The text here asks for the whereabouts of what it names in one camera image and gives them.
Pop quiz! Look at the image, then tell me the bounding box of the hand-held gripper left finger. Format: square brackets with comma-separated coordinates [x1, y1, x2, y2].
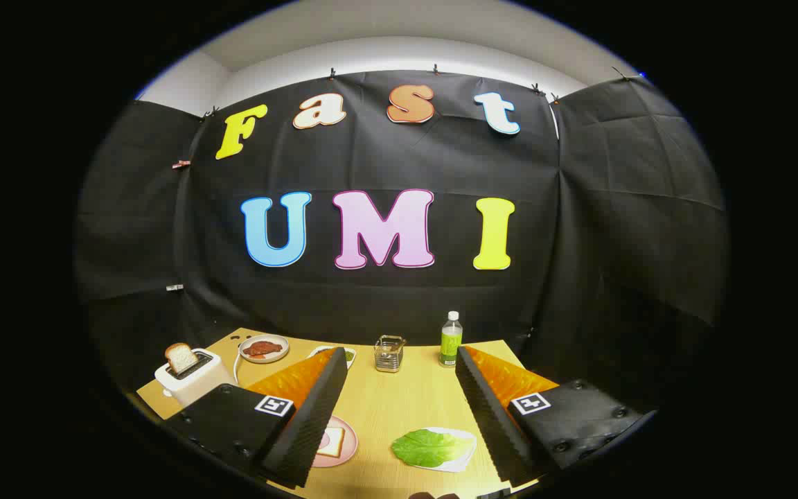
[167, 347, 349, 490]

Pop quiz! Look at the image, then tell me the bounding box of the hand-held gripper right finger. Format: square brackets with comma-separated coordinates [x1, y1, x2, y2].
[454, 346, 646, 488]

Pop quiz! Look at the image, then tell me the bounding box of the green lettuce leaf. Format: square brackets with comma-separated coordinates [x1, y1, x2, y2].
[391, 428, 472, 469]

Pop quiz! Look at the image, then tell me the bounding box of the toasted bread slice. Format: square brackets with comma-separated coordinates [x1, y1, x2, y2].
[165, 342, 199, 376]

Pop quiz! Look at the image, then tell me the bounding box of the white bread slice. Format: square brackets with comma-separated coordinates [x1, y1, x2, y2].
[316, 427, 346, 459]

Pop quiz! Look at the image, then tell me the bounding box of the pink round plate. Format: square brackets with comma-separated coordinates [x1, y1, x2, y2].
[311, 414, 359, 469]

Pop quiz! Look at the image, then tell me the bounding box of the white square plate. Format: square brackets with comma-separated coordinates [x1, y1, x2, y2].
[409, 426, 478, 473]

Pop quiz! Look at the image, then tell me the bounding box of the white divided dish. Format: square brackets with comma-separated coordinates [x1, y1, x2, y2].
[308, 345, 357, 368]

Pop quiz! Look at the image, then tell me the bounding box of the green label plastic bottle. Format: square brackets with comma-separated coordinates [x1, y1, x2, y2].
[438, 310, 463, 367]

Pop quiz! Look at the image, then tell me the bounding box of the beige round plate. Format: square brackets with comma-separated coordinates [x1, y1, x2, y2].
[239, 334, 290, 365]

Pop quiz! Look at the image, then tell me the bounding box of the red meat piece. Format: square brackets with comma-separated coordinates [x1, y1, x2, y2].
[243, 339, 286, 358]

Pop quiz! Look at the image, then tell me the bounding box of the white toaster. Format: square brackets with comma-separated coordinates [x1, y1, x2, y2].
[154, 348, 236, 408]

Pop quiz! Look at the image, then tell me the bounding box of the black backdrop cloth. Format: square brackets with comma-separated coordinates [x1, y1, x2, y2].
[73, 69, 731, 417]

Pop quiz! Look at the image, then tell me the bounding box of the metal wire basket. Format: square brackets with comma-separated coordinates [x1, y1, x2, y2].
[373, 335, 407, 374]

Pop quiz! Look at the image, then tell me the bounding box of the white toaster cable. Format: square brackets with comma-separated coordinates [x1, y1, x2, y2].
[233, 335, 251, 385]

